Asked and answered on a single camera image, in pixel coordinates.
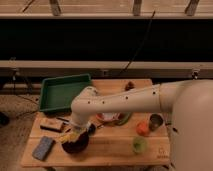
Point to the purple bowl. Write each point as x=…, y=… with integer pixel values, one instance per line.
x=78, y=146

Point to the green small cup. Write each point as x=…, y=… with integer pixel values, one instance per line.
x=139, y=145

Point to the blue sponge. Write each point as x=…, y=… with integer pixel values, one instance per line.
x=43, y=148

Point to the green cucumber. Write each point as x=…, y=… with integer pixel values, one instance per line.
x=123, y=118

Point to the wooden brush block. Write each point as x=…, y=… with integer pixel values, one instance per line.
x=51, y=124

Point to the green plastic tray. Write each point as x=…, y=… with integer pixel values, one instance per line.
x=57, y=93

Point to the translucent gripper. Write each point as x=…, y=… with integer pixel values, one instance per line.
x=80, y=129

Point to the orange bowl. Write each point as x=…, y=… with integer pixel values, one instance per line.
x=107, y=117

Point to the dark red small fruit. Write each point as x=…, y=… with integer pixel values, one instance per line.
x=129, y=86

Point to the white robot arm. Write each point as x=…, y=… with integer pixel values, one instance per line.
x=189, y=102

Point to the orange tomato toy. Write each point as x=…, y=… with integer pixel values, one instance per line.
x=142, y=128

